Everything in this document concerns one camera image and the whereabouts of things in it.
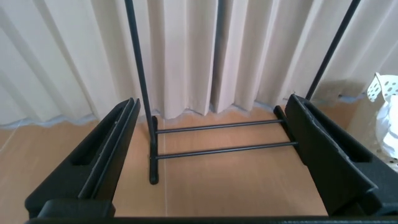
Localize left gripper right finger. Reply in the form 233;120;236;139
284;94;398;217

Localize black clothes rack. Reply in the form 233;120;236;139
124;0;361;185

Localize white laundry basket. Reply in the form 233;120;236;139
366;72;398;172

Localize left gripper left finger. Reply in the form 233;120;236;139
24;97;141;218

